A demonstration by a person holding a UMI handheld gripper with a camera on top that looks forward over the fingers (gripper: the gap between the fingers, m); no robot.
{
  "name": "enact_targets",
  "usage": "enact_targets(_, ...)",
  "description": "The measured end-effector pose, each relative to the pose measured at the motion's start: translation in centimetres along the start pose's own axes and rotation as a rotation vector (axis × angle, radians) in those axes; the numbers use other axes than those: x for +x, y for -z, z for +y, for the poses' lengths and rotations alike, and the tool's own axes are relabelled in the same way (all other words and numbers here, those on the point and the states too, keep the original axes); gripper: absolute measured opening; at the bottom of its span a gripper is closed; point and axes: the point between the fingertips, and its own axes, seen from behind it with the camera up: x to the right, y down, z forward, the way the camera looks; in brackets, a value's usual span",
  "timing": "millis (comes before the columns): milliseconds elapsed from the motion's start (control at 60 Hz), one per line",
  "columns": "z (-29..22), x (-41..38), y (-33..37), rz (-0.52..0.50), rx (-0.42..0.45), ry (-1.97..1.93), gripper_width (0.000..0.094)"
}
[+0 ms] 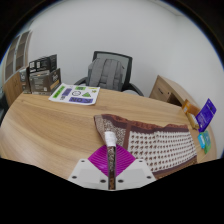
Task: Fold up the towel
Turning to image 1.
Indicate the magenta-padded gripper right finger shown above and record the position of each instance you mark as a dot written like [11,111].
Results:
[125,161]

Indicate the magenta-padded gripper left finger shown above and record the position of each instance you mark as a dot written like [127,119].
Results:
[98,161]

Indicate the brown patterned towel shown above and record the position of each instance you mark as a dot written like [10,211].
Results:
[156,143]

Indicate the white printed sheet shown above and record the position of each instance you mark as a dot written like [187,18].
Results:
[75,94]

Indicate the blue small box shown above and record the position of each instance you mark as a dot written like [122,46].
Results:
[201,140]

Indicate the small yellow box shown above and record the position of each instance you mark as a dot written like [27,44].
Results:
[193,120]

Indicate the wooden side desk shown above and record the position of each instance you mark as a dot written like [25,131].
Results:
[166,89]

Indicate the green small box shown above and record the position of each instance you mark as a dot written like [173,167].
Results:
[206,141]

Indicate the orange box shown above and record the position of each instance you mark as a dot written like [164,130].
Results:
[189,106]

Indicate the grey backpack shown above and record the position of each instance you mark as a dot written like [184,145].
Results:
[106,74]

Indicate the purple standing card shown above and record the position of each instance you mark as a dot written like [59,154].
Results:
[206,115]

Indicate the black mesh office chair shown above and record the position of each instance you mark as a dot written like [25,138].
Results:
[128,66]

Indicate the brown cardboard box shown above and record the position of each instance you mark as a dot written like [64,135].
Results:
[24,80]

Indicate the small black printed carton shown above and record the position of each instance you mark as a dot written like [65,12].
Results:
[43,64]

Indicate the wooden shelf cabinet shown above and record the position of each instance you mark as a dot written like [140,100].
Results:
[15,66]

